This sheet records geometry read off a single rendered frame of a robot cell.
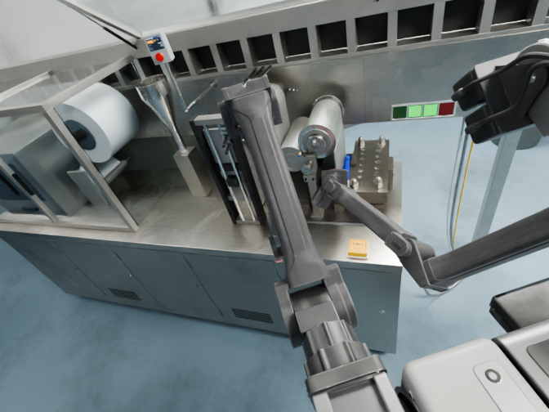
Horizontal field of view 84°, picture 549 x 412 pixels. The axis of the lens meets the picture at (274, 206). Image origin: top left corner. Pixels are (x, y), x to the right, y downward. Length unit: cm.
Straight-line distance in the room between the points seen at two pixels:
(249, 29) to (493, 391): 140
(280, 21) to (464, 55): 71
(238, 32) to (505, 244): 125
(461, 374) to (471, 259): 40
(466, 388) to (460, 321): 182
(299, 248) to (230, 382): 169
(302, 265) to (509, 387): 25
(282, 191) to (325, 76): 105
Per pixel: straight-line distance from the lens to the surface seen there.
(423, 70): 145
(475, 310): 224
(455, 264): 75
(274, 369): 204
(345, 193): 103
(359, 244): 124
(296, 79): 149
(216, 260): 153
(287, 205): 46
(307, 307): 46
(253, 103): 50
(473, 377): 37
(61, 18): 343
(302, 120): 144
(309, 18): 142
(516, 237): 71
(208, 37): 158
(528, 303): 47
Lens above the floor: 186
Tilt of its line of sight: 40 degrees down
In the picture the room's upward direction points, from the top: 17 degrees counter-clockwise
